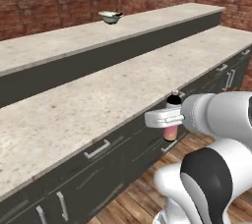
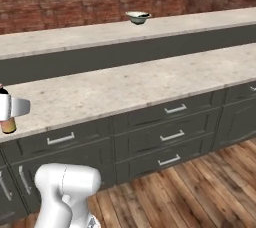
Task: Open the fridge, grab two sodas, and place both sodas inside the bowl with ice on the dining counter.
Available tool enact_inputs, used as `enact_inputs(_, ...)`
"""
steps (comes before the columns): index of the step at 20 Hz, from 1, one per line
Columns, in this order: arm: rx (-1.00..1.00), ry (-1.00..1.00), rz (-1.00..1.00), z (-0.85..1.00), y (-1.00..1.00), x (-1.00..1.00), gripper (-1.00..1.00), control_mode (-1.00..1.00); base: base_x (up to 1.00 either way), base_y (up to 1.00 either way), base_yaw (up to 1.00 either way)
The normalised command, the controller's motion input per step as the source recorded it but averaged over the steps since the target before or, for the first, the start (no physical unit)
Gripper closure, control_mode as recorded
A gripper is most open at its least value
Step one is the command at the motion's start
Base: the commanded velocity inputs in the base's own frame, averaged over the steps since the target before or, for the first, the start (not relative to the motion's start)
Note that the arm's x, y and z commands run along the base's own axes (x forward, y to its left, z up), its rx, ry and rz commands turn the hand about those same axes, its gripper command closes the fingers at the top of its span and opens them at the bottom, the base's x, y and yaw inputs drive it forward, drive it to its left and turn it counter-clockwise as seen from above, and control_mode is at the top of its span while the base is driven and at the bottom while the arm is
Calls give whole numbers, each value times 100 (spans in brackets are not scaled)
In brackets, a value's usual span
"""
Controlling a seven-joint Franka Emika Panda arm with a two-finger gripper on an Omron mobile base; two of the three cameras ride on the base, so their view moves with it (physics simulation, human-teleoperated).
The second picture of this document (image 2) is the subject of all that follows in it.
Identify silver cupboard door handle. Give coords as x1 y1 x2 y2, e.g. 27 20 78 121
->
17 164 33 196
0 170 13 202

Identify small grey drawer front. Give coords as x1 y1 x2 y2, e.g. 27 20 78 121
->
224 81 256 105

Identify white bowl with ice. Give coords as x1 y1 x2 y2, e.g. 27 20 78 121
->
125 10 152 26

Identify wide grey drawer front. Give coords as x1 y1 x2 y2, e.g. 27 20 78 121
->
15 117 114 165

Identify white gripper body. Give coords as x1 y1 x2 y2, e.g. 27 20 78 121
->
10 97 31 119

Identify brown bottle with dark cap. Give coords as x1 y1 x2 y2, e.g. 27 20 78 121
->
0 84 18 135

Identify grey cupboard door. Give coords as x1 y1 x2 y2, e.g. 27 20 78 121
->
12 137 117 214
0 164 29 225
212 97 256 151

